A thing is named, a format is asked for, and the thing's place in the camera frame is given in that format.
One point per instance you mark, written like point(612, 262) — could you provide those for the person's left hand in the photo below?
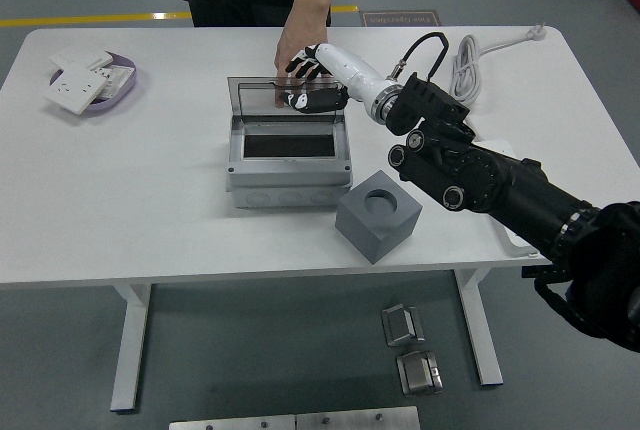
point(300, 37)

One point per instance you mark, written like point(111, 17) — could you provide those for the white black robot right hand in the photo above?
point(350, 70)

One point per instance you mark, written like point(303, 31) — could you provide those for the grey junction box clear lid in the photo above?
point(287, 175)

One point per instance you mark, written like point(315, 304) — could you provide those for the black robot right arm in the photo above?
point(500, 185)

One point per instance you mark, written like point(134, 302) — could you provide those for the grey cube with round recess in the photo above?
point(370, 237)

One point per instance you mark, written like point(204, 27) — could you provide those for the white printed socket module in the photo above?
point(118, 77)

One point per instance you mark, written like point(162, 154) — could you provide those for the purple tray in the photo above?
point(125, 91)

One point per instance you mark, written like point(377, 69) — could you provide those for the white power strip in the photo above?
point(515, 245)

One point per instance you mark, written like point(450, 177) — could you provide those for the black table control panel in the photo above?
point(532, 272)

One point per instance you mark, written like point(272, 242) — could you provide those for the metal plate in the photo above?
point(357, 420)
point(230, 425)

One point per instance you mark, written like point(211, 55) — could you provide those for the white switch panel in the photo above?
point(80, 55)

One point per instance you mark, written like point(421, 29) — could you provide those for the white wall socket panel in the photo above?
point(75, 90)

